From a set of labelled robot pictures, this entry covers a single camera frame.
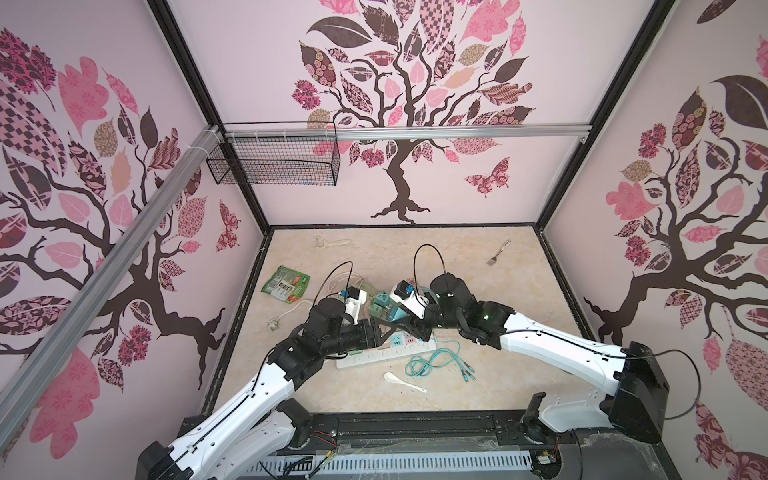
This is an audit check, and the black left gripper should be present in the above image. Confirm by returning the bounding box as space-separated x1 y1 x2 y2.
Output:
322 317 396 356

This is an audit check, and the green USB charger plug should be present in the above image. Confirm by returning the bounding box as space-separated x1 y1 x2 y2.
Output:
368 303 386 318

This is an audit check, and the teal USB charger plug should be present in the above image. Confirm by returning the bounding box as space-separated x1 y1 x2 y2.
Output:
374 292 391 308

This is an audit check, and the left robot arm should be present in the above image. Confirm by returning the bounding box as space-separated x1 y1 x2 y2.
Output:
136 298 398 479

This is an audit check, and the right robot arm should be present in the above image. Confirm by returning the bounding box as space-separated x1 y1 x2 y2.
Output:
390 273 670 444

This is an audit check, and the white multicolour power strip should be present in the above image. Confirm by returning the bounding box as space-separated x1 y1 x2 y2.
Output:
336 333 437 370

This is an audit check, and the white ceramic spoon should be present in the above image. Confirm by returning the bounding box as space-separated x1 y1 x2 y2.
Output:
383 371 428 394

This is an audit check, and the metal fork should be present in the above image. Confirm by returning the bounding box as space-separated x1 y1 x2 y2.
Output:
486 239 511 266

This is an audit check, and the pale yellow peeler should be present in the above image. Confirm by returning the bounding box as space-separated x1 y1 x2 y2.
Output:
315 236 352 249

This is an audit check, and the green snack packet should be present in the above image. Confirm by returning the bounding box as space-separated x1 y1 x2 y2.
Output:
261 265 311 304

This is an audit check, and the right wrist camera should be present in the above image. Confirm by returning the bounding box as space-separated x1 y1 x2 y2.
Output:
389 280 429 319

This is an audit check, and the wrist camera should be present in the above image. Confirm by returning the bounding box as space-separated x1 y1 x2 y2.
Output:
344 287 368 324
389 280 429 319

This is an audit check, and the tangled charging cables bundle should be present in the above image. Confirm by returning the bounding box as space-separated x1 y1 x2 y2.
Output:
404 338 478 382

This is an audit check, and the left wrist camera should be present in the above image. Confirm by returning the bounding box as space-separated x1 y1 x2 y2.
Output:
344 287 368 324

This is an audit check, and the pink cable of round socket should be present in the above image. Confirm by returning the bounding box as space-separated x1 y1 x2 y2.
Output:
326 271 367 295

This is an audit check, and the white power strip cable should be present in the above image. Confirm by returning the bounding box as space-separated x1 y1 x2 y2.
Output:
266 298 316 334

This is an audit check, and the black wire basket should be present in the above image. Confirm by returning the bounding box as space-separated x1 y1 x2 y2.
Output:
206 120 341 186

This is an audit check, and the aluminium rail back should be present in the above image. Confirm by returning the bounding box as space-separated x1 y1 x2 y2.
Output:
226 123 592 141

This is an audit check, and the aluminium rail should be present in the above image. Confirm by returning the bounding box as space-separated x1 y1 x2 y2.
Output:
1 125 221 448
226 123 592 141

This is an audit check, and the aluminium rail left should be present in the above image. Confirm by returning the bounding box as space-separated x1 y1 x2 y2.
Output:
1 125 221 448

